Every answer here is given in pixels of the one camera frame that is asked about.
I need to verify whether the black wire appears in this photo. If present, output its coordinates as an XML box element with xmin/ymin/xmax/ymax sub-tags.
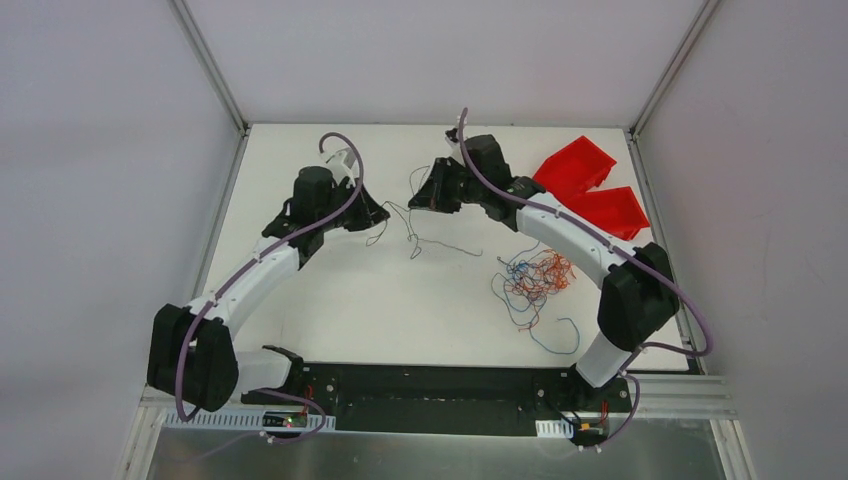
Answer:
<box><xmin>364</xmin><ymin>164</ymin><xmax>485</xmax><ymax>261</ymax></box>

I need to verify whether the orange wire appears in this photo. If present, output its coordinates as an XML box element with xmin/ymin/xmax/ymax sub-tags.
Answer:
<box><xmin>506</xmin><ymin>248</ymin><xmax>574</xmax><ymax>329</ymax></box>

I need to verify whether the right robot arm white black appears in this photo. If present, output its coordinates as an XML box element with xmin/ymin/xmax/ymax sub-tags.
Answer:
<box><xmin>408</xmin><ymin>129</ymin><xmax>680</xmax><ymax>410</ymax></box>

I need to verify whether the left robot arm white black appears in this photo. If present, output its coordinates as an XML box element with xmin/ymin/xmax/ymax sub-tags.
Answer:
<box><xmin>146</xmin><ymin>166</ymin><xmax>390</xmax><ymax>412</ymax></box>

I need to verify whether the far red plastic bin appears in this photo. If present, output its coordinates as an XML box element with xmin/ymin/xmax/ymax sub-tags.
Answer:
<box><xmin>533</xmin><ymin>136</ymin><xmax>617</xmax><ymax>203</ymax></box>

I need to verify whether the red plastic bin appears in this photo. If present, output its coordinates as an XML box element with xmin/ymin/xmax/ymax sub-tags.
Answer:
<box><xmin>533</xmin><ymin>136</ymin><xmax>617</xmax><ymax>203</ymax></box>
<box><xmin>568</xmin><ymin>187</ymin><xmax>651</xmax><ymax>241</ymax></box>

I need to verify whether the near red plastic bin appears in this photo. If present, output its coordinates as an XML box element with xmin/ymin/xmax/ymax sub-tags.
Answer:
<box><xmin>568</xmin><ymin>187</ymin><xmax>651</xmax><ymax>241</ymax></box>

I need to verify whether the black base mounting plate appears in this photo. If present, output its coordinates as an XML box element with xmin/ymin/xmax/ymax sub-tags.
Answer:
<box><xmin>279</xmin><ymin>363</ymin><xmax>632</xmax><ymax>437</ymax></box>

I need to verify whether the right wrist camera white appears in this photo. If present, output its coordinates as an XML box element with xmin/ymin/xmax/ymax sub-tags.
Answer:
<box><xmin>444</xmin><ymin>127</ymin><xmax>464</xmax><ymax>163</ymax></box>

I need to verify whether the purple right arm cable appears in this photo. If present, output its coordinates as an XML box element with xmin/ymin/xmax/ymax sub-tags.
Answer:
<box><xmin>457</xmin><ymin>107</ymin><xmax>715</xmax><ymax>362</ymax></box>

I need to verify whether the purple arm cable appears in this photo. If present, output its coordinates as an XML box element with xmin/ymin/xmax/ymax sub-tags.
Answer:
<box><xmin>457</xmin><ymin>107</ymin><xmax>715</xmax><ymax>362</ymax></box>
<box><xmin>174</xmin><ymin>131</ymin><xmax>367</xmax><ymax>424</ymax></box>

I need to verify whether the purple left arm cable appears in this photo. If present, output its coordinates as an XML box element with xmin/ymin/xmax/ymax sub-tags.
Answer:
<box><xmin>174</xmin><ymin>131</ymin><xmax>367</xmax><ymax>424</ymax></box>

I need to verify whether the left white slotted cable duct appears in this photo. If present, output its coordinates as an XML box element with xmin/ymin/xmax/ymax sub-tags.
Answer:
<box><xmin>163</xmin><ymin>409</ymin><xmax>336</xmax><ymax>433</ymax></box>

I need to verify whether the white slotted cable duct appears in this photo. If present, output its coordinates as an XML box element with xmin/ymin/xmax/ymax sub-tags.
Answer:
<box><xmin>535</xmin><ymin>419</ymin><xmax>574</xmax><ymax>439</ymax></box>
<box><xmin>163</xmin><ymin>409</ymin><xmax>336</xmax><ymax>433</ymax></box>

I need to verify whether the right white slotted cable duct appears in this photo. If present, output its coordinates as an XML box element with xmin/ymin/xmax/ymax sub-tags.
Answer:
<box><xmin>535</xmin><ymin>419</ymin><xmax>574</xmax><ymax>439</ymax></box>

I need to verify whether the aluminium frame rail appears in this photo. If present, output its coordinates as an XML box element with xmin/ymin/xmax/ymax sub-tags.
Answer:
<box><xmin>139</xmin><ymin>374</ymin><xmax>740</xmax><ymax>420</ymax></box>

